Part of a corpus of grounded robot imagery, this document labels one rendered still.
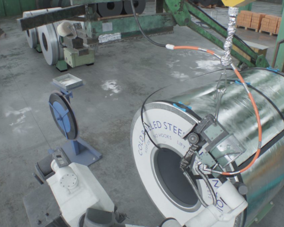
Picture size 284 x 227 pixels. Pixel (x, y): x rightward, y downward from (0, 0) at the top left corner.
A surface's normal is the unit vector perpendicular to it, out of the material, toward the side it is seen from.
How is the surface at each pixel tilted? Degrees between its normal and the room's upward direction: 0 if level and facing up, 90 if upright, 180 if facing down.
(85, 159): 0
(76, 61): 92
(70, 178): 88
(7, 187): 0
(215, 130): 58
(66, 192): 16
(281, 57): 90
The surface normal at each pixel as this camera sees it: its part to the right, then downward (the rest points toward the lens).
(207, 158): -0.50, -0.10
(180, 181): 0.21, -0.66
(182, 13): 0.44, 0.47
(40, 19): 0.76, 0.33
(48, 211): -0.24, -0.76
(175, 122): -0.81, 0.30
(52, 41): 0.58, 0.25
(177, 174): 0.34, -0.45
